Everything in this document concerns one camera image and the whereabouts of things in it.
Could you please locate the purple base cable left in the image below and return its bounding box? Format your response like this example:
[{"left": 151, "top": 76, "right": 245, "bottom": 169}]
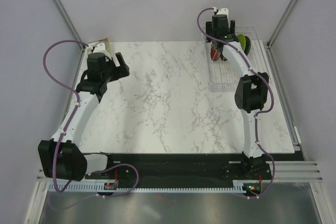
[{"left": 91, "top": 163, "right": 140, "bottom": 200}]

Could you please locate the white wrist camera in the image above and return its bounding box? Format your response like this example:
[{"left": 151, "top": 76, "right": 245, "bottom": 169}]
[
  {"left": 214, "top": 8, "right": 229, "bottom": 18},
  {"left": 90, "top": 43, "right": 110, "bottom": 57}
]

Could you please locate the red floral plate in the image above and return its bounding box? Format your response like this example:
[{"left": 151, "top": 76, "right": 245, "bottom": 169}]
[{"left": 210, "top": 47, "right": 224, "bottom": 61}]

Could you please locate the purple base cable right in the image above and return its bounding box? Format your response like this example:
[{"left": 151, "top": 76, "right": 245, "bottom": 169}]
[{"left": 243, "top": 153, "right": 276, "bottom": 200}]

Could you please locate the lime green plate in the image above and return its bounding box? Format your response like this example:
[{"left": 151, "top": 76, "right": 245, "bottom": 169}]
[{"left": 237, "top": 34, "right": 246, "bottom": 51}]

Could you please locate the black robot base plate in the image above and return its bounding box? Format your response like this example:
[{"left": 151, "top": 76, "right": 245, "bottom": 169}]
[{"left": 83, "top": 152, "right": 274, "bottom": 190}]

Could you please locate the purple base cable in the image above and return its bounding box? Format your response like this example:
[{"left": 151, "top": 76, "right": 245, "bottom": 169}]
[
  {"left": 243, "top": 153, "right": 276, "bottom": 200},
  {"left": 91, "top": 163, "right": 140, "bottom": 200}
]

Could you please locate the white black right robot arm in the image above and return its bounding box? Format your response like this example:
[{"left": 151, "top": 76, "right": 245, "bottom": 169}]
[{"left": 206, "top": 14, "right": 269, "bottom": 179}]

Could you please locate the green box with wooden base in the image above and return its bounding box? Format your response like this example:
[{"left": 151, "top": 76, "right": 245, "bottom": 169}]
[{"left": 87, "top": 38, "right": 111, "bottom": 55}]

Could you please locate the aluminium frame post right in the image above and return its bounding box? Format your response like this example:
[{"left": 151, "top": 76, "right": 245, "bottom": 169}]
[{"left": 266, "top": 0, "right": 299, "bottom": 48}]

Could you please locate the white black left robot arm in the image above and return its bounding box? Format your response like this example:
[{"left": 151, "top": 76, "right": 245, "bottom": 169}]
[{"left": 38, "top": 52, "right": 130, "bottom": 181}]

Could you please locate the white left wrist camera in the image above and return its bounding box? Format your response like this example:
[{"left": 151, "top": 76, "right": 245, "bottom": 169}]
[{"left": 90, "top": 43, "right": 110, "bottom": 57}]

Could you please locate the white wire dish rack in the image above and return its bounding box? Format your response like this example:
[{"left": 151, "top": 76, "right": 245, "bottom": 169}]
[{"left": 201, "top": 25, "right": 263, "bottom": 93}]

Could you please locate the aluminium frame post left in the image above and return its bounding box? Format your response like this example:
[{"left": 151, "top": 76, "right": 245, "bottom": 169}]
[{"left": 52, "top": 0, "right": 82, "bottom": 41}]

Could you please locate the white slotted cable duct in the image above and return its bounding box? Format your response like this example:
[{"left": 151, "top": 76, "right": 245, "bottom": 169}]
[{"left": 48, "top": 179, "right": 265, "bottom": 193}]

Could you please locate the aluminium frame post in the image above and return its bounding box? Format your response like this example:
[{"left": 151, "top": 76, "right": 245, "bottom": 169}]
[
  {"left": 266, "top": 0, "right": 299, "bottom": 48},
  {"left": 52, "top": 0, "right": 82, "bottom": 41}
]

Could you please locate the aluminium rail front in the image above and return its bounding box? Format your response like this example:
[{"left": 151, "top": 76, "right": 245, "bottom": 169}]
[{"left": 36, "top": 159, "right": 325, "bottom": 183}]

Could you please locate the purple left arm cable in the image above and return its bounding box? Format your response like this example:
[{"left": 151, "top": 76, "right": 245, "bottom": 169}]
[{"left": 43, "top": 39, "right": 90, "bottom": 193}]

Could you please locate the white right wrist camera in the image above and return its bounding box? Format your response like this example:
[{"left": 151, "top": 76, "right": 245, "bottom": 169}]
[{"left": 214, "top": 8, "right": 229, "bottom": 18}]

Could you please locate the dark green plate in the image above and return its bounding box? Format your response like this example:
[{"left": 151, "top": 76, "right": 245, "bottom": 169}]
[{"left": 244, "top": 36, "right": 251, "bottom": 56}]

